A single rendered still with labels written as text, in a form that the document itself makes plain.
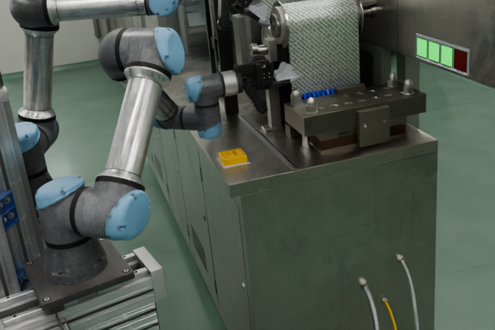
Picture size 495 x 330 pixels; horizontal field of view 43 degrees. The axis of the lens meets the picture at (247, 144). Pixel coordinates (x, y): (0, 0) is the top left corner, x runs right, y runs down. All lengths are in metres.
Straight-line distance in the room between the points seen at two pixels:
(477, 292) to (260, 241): 1.29
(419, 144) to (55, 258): 1.08
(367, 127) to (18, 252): 1.03
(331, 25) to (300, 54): 0.13
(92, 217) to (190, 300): 1.48
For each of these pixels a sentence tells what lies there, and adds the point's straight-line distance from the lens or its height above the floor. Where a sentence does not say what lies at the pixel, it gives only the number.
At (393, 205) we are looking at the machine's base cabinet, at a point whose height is 0.72.
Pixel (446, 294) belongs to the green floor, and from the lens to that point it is 2.85.
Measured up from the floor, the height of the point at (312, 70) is 1.11.
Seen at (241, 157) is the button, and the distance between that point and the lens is 1.85.
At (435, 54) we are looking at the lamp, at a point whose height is 1.18.
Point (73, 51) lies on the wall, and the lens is 7.49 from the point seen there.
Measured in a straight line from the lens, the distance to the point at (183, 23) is 2.91.
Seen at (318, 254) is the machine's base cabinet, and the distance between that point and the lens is 1.93.
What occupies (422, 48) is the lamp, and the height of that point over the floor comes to 1.18.
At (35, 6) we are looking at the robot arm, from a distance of 1.84.
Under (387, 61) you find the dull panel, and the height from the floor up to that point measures 1.09.
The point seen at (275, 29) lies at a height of 1.24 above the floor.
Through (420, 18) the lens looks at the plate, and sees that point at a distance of 1.88.
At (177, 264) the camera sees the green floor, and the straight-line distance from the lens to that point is 3.14.
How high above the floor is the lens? 1.63
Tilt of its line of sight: 21 degrees down
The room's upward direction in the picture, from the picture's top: 6 degrees counter-clockwise
